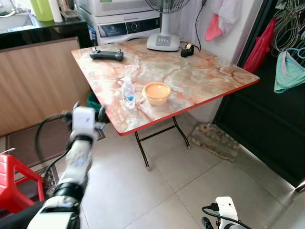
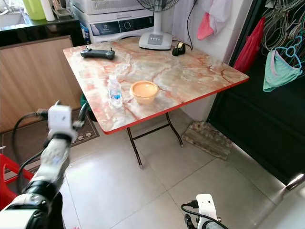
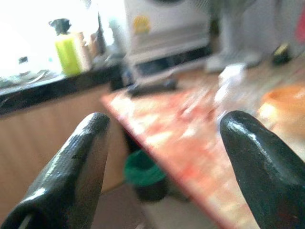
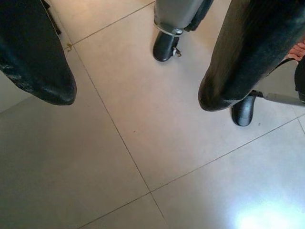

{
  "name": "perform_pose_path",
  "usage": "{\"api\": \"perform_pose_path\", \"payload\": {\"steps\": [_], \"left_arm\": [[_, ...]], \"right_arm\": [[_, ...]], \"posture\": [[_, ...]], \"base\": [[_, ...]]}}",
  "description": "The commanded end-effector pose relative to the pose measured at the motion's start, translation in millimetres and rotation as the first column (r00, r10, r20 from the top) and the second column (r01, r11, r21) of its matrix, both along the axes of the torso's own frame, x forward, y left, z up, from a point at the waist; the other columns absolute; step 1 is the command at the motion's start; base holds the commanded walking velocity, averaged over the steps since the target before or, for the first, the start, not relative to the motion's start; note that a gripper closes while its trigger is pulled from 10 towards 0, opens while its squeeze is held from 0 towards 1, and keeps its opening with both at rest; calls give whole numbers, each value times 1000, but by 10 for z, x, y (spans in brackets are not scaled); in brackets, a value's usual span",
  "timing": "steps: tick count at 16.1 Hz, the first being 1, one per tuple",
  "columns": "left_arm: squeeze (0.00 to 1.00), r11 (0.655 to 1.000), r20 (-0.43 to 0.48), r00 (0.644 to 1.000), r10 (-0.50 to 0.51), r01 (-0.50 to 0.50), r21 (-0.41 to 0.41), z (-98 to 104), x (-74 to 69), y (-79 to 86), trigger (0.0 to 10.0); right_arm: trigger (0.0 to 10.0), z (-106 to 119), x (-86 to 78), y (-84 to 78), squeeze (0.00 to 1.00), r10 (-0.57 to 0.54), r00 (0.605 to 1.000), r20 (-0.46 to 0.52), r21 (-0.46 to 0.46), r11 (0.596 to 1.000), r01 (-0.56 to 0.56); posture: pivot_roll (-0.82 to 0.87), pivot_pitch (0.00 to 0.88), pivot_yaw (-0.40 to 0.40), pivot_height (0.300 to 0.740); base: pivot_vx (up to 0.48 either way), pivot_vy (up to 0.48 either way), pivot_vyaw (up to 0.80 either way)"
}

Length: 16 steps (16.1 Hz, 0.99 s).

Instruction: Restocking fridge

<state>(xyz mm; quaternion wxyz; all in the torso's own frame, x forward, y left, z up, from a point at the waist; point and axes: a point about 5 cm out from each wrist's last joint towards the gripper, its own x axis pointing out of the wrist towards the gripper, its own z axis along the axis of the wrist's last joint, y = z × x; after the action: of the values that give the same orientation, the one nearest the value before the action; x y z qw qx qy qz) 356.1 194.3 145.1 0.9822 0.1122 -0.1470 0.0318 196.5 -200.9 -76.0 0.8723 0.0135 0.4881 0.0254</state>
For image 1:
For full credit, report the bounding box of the white washing machine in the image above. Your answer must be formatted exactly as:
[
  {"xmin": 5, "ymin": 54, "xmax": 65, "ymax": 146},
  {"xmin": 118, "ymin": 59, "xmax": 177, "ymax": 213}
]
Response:
[{"xmin": 79, "ymin": 14, "xmax": 163, "ymax": 47}]

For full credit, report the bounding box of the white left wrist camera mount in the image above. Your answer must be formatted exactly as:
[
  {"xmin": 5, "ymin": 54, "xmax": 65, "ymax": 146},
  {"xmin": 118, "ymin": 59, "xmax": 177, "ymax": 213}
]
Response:
[{"xmin": 71, "ymin": 106, "xmax": 98, "ymax": 140}]

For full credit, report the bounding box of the pink cloth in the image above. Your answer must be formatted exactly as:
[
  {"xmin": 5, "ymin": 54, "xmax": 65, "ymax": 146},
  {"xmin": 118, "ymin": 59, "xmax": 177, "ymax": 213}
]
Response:
[{"xmin": 205, "ymin": 13, "xmax": 224, "ymax": 42}]

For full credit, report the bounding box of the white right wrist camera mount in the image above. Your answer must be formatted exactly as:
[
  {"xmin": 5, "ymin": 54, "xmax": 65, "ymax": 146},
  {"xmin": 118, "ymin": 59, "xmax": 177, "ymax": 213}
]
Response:
[{"xmin": 215, "ymin": 197, "xmax": 239, "ymax": 223}]

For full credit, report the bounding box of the red plastic chair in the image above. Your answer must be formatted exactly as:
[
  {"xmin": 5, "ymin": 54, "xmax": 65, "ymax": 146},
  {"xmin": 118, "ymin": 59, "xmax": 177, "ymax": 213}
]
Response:
[{"xmin": 0, "ymin": 153, "xmax": 45, "ymax": 214}]

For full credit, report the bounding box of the orange plastic bowl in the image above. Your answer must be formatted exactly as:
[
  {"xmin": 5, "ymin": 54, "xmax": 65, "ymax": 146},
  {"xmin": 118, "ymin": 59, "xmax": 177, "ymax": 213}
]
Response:
[{"xmin": 142, "ymin": 82, "xmax": 172, "ymax": 106}]

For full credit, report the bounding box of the brown patterned floor mat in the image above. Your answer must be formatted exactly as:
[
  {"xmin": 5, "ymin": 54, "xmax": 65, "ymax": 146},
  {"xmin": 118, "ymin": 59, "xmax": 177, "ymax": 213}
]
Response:
[{"xmin": 4, "ymin": 118, "xmax": 106, "ymax": 168}]

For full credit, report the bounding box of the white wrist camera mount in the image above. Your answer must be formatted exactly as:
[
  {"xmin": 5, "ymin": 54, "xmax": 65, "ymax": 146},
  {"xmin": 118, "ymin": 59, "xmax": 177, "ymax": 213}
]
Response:
[
  {"xmin": 215, "ymin": 197, "xmax": 239, "ymax": 223},
  {"xmin": 71, "ymin": 106, "xmax": 98, "ymax": 140}
]

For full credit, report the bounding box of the wooden cabinet with black counter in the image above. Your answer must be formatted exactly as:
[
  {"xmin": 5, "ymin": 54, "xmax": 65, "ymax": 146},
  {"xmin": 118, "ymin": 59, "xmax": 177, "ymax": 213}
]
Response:
[{"xmin": 0, "ymin": 19, "xmax": 94, "ymax": 138}]

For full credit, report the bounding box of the black handheld controller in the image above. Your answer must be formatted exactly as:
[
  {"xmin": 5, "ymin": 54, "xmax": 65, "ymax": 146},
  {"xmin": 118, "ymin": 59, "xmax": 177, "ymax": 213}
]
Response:
[{"xmin": 90, "ymin": 48, "xmax": 124, "ymax": 62}]

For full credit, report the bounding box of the green underwear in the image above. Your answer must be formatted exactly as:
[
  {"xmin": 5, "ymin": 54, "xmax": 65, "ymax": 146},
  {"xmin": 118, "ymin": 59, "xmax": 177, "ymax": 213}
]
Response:
[{"xmin": 274, "ymin": 49, "xmax": 305, "ymax": 94}]

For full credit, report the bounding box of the grey patterned door mat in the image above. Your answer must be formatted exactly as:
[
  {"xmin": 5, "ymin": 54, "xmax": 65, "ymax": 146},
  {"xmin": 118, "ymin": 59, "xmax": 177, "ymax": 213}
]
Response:
[{"xmin": 187, "ymin": 122, "xmax": 242, "ymax": 162}]

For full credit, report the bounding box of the small black tape dispenser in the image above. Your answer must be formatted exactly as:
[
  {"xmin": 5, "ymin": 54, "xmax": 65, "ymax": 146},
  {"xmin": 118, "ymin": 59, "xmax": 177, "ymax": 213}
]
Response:
[{"xmin": 180, "ymin": 43, "xmax": 195, "ymax": 58}]

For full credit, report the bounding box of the green bag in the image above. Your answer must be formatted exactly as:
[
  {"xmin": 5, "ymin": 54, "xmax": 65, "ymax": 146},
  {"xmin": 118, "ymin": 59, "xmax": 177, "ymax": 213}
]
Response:
[{"xmin": 86, "ymin": 92, "xmax": 103, "ymax": 113}]

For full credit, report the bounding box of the white plastic bottle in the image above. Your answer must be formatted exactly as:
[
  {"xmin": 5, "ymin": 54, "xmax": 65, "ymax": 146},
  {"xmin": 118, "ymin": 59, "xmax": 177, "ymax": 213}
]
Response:
[{"xmin": 48, "ymin": 0, "xmax": 64, "ymax": 23}]

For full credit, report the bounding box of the clear plastic water bottle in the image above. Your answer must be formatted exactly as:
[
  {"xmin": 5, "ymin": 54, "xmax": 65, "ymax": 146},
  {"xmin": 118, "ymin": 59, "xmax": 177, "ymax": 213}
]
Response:
[{"xmin": 122, "ymin": 76, "xmax": 136, "ymax": 110}]

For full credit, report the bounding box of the marble-top folding table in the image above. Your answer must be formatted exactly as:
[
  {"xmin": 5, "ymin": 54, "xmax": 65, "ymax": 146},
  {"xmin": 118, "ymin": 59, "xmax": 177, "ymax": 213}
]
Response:
[{"xmin": 71, "ymin": 38, "xmax": 261, "ymax": 170}]

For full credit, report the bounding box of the steel sink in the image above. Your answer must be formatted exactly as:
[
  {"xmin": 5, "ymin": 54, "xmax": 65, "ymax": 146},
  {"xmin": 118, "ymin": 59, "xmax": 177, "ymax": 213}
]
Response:
[{"xmin": 0, "ymin": 10, "xmax": 34, "ymax": 34}]

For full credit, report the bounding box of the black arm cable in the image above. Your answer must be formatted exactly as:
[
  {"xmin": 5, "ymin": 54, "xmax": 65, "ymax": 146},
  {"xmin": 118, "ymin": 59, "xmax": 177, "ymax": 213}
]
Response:
[
  {"xmin": 202, "ymin": 203, "xmax": 252, "ymax": 229},
  {"xmin": 34, "ymin": 111, "xmax": 73, "ymax": 179}
]

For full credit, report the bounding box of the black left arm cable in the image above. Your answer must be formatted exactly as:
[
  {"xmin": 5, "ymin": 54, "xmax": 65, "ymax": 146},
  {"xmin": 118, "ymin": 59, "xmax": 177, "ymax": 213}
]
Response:
[{"xmin": 34, "ymin": 111, "xmax": 73, "ymax": 179}]

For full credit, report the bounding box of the green plastic jug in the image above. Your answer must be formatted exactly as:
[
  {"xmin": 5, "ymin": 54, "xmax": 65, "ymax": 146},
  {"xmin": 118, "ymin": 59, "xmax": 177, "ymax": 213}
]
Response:
[{"xmin": 30, "ymin": 0, "xmax": 54, "ymax": 22}]

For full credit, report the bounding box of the black fridge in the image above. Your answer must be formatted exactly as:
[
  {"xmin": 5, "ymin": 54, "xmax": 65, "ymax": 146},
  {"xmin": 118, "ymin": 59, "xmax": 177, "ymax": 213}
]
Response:
[{"xmin": 212, "ymin": 0, "xmax": 305, "ymax": 187}]

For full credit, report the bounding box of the red hanging cloth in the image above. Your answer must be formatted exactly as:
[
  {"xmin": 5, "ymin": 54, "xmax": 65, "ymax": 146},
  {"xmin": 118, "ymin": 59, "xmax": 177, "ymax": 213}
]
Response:
[{"xmin": 242, "ymin": 18, "xmax": 277, "ymax": 74}]

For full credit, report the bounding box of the white stacked appliance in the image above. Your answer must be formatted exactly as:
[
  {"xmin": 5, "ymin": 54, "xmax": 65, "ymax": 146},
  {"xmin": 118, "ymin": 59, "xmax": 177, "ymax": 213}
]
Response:
[{"xmin": 75, "ymin": 0, "xmax": 160, "ymax": 18}]

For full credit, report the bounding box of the bunch of wire hangers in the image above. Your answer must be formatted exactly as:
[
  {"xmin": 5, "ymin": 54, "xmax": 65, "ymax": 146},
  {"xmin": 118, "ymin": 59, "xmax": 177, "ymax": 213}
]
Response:
[{"xmin": 271, "ymin": 0, "xmax": 305, "ymax": 54}]

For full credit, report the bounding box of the white standing fan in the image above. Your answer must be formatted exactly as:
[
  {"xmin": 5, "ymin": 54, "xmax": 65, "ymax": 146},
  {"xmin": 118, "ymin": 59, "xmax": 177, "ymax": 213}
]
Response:
[{"xmin": 144, "ymin": 0, "xmax": 191, "ymax": 52}]

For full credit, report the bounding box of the white hanging garment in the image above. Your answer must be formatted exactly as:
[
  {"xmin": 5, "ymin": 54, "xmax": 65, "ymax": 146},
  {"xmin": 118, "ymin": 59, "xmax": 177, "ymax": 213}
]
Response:
[{"xmin": 210, "ymin": 0, "xmax": 244, "ymax": 30}]

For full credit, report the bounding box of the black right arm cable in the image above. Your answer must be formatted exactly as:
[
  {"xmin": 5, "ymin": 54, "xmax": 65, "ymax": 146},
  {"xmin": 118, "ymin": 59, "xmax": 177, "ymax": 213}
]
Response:
[{"xmin": 202, "ymin": 203, "xmax": 252, "ymax": 229}]

